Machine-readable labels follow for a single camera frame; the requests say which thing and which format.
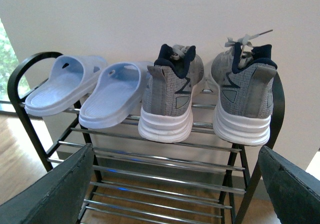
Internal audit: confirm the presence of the window with dark frame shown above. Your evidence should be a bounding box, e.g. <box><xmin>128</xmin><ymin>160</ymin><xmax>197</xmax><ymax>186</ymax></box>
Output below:
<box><xmin>0</xmin><ymin>22</ymin><xmax>19</xmax><ymax>113</ymax></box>

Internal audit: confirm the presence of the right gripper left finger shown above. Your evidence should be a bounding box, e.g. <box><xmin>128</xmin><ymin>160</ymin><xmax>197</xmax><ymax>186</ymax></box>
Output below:
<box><xmin>0</xmin><ymin>143</ymin><xmax>94</xmax><ymax>223</ymax></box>

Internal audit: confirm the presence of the black metal shoe rack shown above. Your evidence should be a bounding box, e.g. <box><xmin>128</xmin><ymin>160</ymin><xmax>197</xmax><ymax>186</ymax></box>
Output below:
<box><xmin>7</xmin><ymin>52</ymin><xmax>285</xmax><ymax>223</ymax></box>

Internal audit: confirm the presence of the grey sneaker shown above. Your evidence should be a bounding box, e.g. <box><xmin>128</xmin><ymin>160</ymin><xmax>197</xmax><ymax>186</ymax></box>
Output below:
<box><xmin>138</xmin><ymin>44</ymin><xmax>206</xmax><ymax>143</ymax></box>
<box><xmin>207</xmin><ymin>34</ymin><xmax>278</xmax><ymax>146</ymax></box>

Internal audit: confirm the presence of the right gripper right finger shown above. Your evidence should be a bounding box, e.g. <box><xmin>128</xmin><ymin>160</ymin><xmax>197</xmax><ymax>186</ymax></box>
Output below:
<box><xmin>258</xmin><ymin>146</ymin><xmax>320</xmax><ymax>223</ymax></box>

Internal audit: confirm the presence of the white slipper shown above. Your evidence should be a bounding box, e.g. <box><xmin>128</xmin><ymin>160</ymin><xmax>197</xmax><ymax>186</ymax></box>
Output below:
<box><xmin>78</xmin><ymin>61</ymin><xmax>152</xmax><ymax>129</ymax></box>
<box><xmin>25</xmin><ymin>55</ymin><xmax>108</xmax><ymax>117</ymax></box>

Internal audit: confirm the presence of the grey sneaker front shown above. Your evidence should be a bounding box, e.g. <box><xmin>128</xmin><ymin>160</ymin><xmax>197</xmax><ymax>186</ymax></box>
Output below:
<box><xmin>138</xmin><ymin>44</ymin><xmax>206</xmax><ymax>143</ymax></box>

